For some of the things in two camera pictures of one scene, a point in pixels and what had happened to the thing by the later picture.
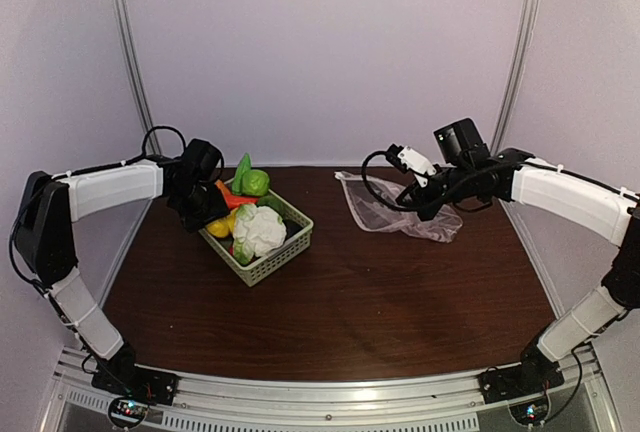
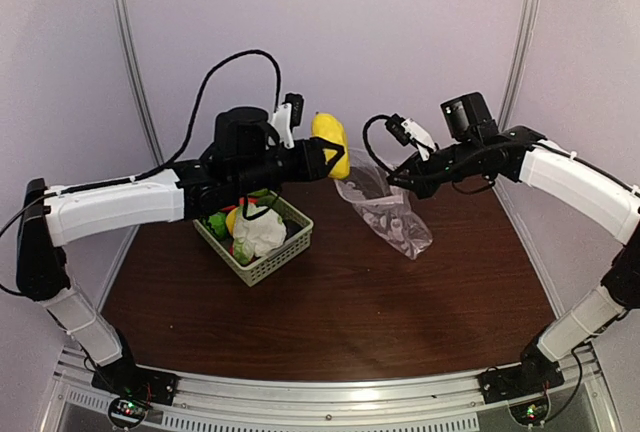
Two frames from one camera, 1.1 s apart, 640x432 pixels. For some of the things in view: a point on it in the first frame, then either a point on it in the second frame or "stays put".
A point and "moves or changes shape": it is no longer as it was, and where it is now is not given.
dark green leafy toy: (274, 203) to (217, 223)
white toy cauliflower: (257, 232) stays put
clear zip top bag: (374, 217) moves or changes shape
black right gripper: (426, 208) to (421, 183)
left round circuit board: (127, 412) stays put
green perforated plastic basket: (251, 275) stays put
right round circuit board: (531, 413) stays put
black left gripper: (218, 209) to (311, 164)
